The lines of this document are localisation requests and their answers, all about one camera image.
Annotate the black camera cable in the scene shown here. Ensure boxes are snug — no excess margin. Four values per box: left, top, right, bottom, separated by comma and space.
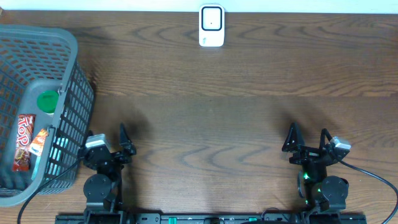
337, 158, 398, 224
17, 157, 85, 224

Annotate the red chocolate bar wrapper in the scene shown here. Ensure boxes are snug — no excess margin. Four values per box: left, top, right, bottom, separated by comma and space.
12, 114, 35, 172

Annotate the small orange snack box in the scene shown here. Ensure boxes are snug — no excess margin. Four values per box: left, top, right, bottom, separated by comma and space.
28, 129, 49, 157

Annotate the light blue tissue pack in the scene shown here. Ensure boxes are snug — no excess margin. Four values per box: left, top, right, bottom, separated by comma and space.
31, 138, 68, 180

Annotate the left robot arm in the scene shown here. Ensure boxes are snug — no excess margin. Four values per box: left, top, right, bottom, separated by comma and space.
80, 123, 136, 223

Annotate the black right camera cable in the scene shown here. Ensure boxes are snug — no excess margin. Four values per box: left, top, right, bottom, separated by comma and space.
337, 158, 398, 224

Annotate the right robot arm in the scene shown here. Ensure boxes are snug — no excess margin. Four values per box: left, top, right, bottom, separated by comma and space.
282, 123, 351, 223

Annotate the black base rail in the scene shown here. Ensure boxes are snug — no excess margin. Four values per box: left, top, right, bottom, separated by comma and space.
55, 212, 368, 224

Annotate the grey plastic shopping basket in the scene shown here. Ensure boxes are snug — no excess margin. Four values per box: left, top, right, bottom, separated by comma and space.
1, 25, 95, 207

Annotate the green lid jar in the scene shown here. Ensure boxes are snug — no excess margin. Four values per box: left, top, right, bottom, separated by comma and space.
37, 90, 59, 114

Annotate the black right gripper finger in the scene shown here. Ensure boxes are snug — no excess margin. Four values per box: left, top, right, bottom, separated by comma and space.
319, 128, 332, 149
282, 123, 305, 152

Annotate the black left camera cable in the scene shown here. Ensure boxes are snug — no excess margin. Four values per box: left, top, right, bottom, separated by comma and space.
17, 157, 85, 224

